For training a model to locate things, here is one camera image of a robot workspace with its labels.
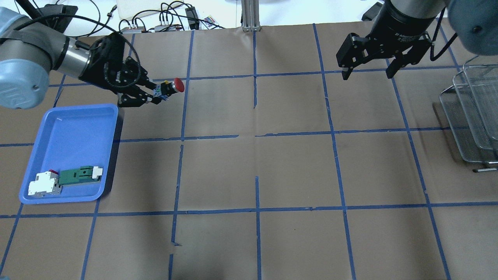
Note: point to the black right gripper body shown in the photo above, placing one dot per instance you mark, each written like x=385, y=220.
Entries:
x=400, y=29

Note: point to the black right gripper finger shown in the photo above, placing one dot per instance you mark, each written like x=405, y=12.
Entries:
x=346, y=72
x=395, y=65

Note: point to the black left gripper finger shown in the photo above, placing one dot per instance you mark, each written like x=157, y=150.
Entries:
x=147, y=86
x=129, y=101

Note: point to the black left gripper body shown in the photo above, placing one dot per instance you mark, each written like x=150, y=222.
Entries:
x=102, y=76

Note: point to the red emergency stop button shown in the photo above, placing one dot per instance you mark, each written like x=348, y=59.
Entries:
x=166, y=89

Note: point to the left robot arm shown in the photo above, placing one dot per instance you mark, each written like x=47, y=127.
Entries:
x=31, y=50

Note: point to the metal mesh shelf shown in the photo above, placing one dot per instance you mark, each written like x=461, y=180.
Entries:
x=470, y=106

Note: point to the blue plastic tray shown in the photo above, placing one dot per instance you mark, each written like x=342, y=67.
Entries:
x=72, y=137

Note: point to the green terminal block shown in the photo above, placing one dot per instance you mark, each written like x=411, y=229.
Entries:
x=82, y=175

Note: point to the white circuit breaker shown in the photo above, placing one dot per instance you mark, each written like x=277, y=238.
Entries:
x=45, y=183

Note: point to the aluminium frame post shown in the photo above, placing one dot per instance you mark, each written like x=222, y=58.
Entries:
x=250, y=16

